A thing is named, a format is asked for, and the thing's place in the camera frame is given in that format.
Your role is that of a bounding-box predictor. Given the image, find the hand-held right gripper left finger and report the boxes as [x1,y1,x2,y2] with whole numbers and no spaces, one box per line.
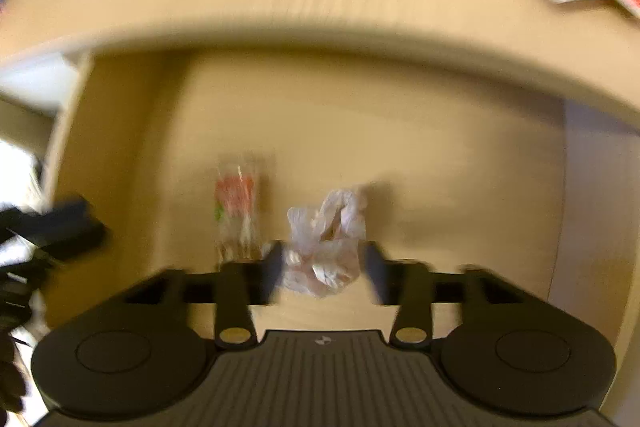
[122,241,287,352]

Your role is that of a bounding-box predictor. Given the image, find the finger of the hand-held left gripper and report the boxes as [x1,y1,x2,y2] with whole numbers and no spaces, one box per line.
[0,199,108,264]

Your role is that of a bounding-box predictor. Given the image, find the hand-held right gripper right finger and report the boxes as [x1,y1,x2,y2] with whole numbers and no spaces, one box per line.
[361,239,531,352]

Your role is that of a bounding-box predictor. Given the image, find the clear packet with red print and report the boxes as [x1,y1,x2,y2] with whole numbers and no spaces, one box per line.
[214,152,276,268]

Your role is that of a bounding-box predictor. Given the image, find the wide white drawer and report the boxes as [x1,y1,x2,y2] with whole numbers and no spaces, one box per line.
[40,47,640,338]

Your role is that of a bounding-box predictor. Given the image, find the narrow white drawer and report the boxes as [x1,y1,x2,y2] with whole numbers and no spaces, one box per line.
[0,52,83,118]

